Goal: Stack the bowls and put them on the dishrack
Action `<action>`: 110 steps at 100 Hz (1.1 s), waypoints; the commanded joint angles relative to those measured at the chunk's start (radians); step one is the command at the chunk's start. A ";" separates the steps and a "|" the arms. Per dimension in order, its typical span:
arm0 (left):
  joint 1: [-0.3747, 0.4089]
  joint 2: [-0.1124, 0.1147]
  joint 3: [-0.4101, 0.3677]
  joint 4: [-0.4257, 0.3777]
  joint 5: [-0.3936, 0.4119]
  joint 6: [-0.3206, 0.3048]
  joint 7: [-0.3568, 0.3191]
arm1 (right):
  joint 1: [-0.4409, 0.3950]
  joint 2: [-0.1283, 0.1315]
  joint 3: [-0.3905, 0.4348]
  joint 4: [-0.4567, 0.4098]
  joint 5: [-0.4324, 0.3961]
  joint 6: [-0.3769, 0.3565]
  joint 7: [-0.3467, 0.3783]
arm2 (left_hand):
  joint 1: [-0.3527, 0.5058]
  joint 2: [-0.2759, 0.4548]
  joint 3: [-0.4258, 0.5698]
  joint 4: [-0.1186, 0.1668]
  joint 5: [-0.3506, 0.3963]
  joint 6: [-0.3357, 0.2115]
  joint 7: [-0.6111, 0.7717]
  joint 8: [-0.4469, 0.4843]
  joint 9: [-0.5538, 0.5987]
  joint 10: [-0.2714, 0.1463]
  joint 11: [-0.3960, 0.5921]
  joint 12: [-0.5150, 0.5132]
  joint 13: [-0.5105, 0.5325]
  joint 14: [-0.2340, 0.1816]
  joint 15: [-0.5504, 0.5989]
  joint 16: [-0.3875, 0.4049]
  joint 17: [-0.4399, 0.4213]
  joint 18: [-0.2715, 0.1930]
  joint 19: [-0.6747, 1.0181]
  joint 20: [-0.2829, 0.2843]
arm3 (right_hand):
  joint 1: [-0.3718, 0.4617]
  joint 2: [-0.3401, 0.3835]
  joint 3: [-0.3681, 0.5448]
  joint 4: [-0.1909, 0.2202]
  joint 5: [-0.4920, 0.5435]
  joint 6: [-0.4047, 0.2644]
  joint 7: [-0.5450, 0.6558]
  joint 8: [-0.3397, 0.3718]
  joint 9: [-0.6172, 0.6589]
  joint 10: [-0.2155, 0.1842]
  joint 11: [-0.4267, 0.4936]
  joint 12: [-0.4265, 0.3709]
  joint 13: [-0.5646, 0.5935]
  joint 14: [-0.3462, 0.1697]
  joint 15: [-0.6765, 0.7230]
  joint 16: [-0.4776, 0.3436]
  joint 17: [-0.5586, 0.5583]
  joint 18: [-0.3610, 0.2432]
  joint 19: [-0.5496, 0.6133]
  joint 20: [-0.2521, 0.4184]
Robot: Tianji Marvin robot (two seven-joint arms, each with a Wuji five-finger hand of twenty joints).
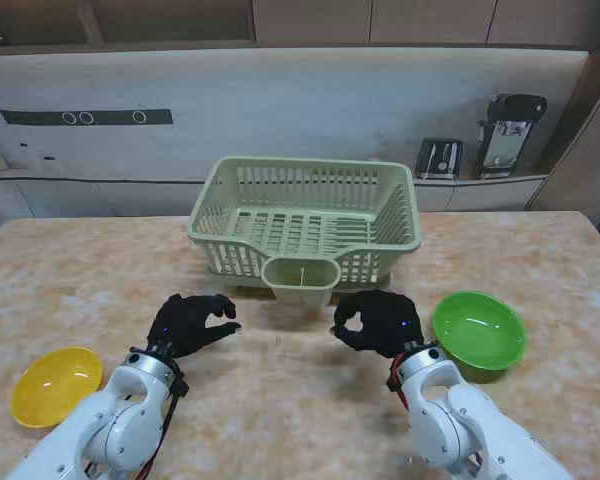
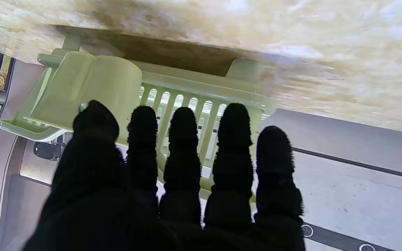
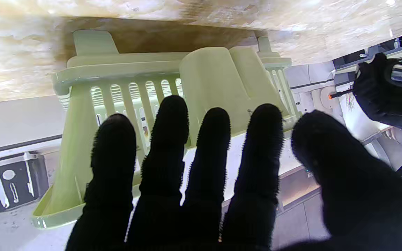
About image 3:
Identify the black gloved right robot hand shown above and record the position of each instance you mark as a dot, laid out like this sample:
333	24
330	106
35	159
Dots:
257	195

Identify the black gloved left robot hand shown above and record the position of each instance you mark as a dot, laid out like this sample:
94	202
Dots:
386	101

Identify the pale green cutlery holder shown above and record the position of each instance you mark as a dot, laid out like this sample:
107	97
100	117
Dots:
215	87

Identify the pale green plastic dish rack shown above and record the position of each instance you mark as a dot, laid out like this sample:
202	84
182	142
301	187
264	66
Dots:
75	157

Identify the black silver toaster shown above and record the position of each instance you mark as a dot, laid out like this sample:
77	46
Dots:
16	188

